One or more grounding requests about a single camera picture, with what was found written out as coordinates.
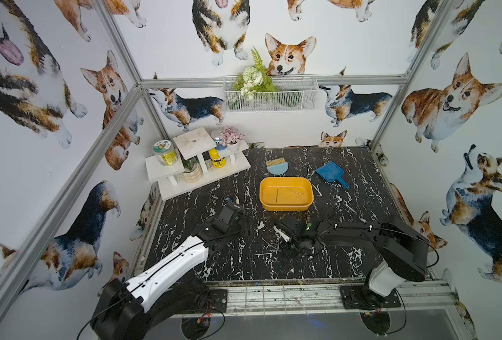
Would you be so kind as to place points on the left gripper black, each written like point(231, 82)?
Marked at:
point(234, 211)

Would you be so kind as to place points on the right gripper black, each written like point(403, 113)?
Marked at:
point(294, 231)

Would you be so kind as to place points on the yellow plastic storage box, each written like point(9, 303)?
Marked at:
point(286, 194)

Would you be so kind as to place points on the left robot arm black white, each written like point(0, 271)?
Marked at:
point(130, 309)

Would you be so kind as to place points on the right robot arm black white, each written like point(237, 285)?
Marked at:
point(403, 250)

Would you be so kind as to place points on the yellow toy bottle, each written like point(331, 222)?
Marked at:
point(217, 161)

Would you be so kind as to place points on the small plant in woven pot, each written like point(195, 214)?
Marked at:
point(192, 170)

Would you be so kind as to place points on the white tiered display shelf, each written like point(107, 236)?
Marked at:
point(197, 142)

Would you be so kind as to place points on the small blue hand brush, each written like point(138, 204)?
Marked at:
point(277, 167)

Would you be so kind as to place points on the blue white cup on shelf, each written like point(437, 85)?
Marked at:
point(219, 144)

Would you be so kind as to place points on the blue plastic dustpan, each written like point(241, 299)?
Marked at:
point(330, 172)

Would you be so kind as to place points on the pink flowers in white pot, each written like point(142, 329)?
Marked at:
point(231, 138)

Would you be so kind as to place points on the green lidded glass jar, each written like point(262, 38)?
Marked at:
point(165, 152)

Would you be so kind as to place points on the green white artificial flowers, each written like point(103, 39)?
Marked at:
point(254, 80)

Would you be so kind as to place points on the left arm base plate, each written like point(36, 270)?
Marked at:
point(214, 299)

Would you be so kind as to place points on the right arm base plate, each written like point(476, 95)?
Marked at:
point(362, 298)

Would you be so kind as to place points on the white wire wall basket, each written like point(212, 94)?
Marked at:
point(291, 93)

